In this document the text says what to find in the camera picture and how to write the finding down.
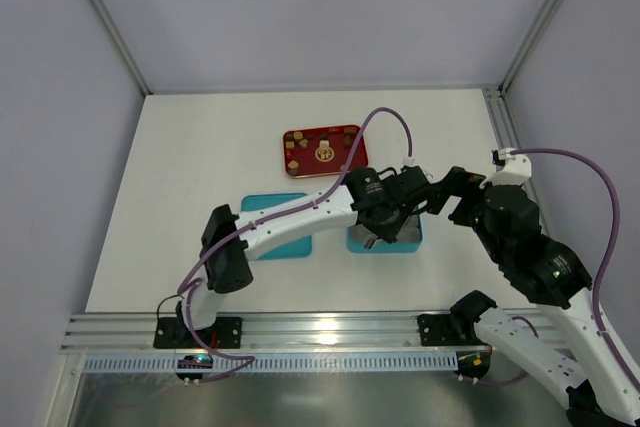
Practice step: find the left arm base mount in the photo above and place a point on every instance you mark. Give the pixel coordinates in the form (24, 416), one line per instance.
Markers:
(171, 332)

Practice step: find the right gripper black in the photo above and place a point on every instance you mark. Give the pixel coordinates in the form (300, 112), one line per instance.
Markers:
(467, 192)

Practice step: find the teal chocolate box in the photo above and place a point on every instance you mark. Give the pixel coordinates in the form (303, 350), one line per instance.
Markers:
(408, 240)

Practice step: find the red chocolate tray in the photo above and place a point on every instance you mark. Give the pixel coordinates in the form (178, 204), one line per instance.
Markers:
(313, 157)

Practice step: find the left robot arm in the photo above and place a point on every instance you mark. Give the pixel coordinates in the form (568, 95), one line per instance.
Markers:
(231, 241)

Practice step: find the slotted cable duct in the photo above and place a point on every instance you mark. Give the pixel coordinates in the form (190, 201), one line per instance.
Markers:
(277, 362)

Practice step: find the aluminium front rail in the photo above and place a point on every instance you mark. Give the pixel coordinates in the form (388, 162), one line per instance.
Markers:
(266, 332)

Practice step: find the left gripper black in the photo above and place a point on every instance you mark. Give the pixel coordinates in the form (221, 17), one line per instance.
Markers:
(417, 195)

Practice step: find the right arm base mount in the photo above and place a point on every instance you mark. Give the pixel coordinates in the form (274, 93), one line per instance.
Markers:
(455, 328)

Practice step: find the teal box lid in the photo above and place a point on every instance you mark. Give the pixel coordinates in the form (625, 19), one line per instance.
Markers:
(300, 248)

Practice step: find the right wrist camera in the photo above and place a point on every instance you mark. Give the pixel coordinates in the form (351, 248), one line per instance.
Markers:
(512, 168)

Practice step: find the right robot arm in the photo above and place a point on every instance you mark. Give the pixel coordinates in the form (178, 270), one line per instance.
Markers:
(597, 385)

